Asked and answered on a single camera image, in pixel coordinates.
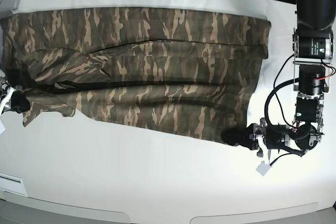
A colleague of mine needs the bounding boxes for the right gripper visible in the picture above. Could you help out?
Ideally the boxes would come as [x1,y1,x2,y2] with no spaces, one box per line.
[1,77,30,114]

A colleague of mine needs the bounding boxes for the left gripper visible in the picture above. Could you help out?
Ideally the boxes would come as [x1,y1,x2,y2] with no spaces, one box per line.
[221,118,291,157]

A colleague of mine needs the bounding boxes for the camouflage T-shirt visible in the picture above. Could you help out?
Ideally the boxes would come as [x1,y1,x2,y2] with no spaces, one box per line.
[1,7,271,144]

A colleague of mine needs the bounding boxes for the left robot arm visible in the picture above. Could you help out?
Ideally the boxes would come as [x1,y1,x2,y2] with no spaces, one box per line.
[221,0,335,156]

